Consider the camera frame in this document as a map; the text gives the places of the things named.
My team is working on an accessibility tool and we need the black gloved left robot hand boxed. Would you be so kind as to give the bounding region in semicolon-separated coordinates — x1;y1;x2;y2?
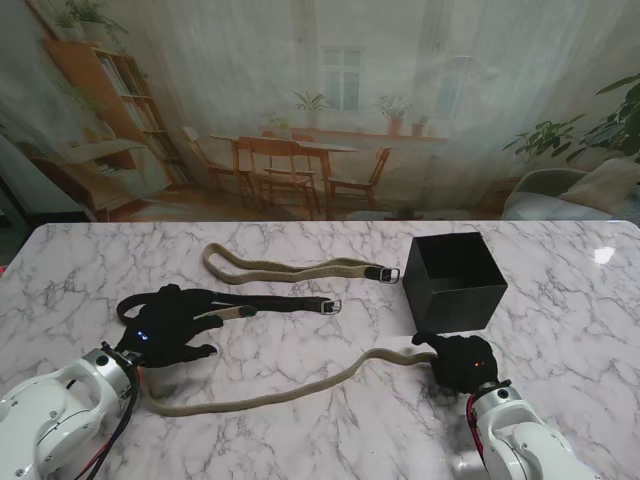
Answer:
115;283;225;370

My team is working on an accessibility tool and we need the beige braided belt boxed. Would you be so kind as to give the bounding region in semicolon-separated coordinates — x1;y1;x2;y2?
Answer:
201;242;402;285
142;304;439;419

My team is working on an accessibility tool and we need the red and black cable bundle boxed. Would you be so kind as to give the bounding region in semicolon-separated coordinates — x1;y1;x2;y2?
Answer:
467;394;489;461
82;369;145;480

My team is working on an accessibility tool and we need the black square storage box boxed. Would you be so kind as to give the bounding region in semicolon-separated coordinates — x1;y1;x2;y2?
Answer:
402;232;509;335

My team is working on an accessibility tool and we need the black woven belt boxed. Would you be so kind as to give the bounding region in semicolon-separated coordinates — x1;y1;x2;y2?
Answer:
116;292;344;331

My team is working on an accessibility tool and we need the printed room scene backdrop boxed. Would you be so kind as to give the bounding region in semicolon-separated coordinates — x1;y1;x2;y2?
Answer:
0;0;640;224

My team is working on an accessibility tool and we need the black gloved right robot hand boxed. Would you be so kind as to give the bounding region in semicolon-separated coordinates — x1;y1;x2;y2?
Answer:
411;329;500;396

